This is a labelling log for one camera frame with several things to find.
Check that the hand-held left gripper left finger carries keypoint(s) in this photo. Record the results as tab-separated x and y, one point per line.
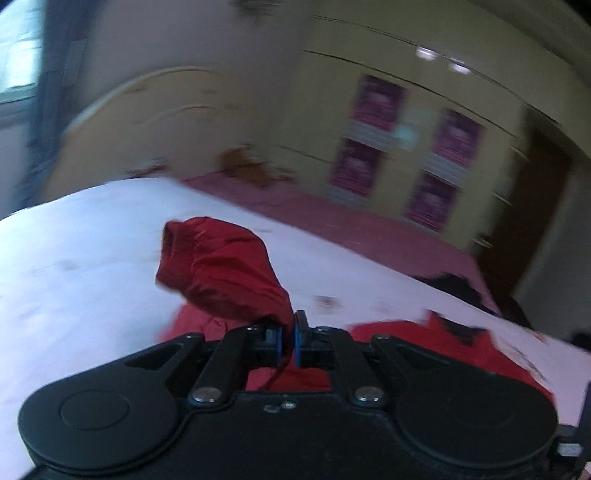
276	340

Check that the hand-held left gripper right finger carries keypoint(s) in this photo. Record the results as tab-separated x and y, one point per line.
300	342

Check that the red puffer jacket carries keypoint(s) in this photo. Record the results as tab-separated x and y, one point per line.
217	270

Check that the pink bedspread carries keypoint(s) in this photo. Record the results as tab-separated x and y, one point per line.
351	224

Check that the dark cloth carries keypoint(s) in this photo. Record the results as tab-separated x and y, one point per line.
445	282

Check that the orange patterned pillow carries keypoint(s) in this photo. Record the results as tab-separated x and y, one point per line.
244	166

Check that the floral bed sheet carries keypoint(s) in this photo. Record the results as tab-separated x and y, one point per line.
87	277

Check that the cream wardrobe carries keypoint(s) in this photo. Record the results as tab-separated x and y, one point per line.
314	115

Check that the cream bed headboard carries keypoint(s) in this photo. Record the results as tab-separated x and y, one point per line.
161	131

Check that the brown wooden door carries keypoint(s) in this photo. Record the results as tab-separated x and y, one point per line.
526	207

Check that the grey curtain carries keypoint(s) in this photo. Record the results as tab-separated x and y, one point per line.
53	101

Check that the window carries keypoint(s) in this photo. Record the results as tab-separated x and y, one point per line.
16	46

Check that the purple wall poster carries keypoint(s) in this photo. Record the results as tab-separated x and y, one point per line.
355	167
430	202
379	102
458	138

